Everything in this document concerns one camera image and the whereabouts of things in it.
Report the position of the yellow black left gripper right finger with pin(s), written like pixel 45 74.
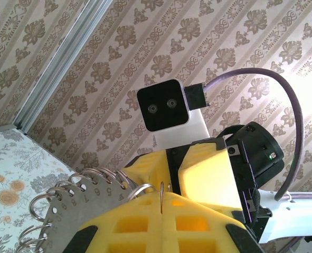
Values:
pixel 216 237

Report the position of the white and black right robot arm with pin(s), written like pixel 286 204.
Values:
pixel 290 218

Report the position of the aluminium corner post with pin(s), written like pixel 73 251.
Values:
pixel 63 63

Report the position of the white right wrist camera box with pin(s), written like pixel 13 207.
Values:
pixel 163 108

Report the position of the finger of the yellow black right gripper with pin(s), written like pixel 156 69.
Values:
pixel 150 168
pixel 206 179

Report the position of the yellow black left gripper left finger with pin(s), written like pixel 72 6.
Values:
pixel 105 238

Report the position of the floral patterned table cover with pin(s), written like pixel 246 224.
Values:
pixel 8 171

